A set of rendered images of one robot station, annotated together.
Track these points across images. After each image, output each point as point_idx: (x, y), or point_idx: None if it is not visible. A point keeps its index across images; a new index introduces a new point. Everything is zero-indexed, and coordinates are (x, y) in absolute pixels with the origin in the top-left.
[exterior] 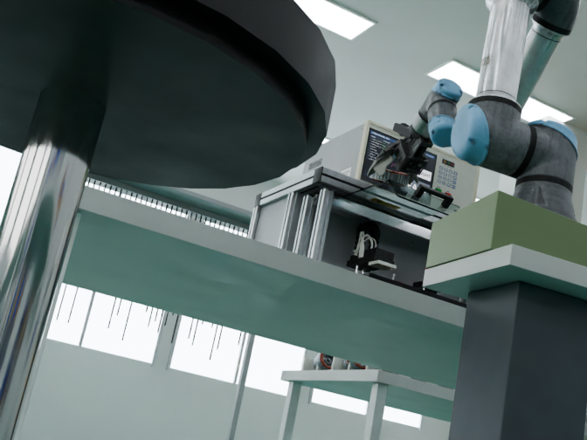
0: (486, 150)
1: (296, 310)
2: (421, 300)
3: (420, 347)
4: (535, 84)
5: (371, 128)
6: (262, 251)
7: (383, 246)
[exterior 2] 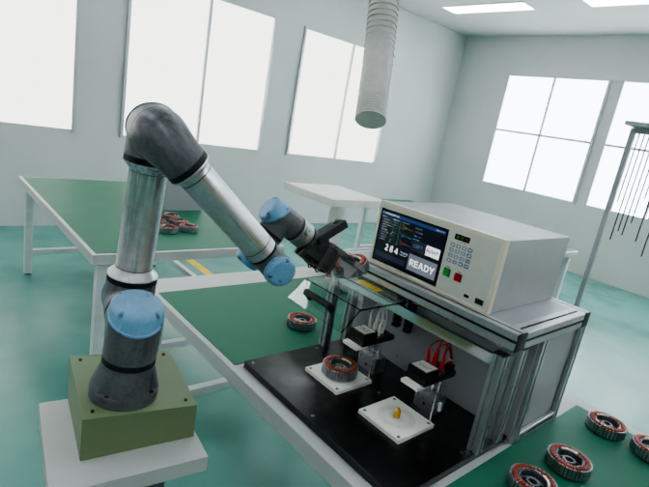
0: None
1: None
2: (254, 397)
3: None
4: (221, 224)
5: (383, 208)
6: (188, 333)
7: (433, 315)
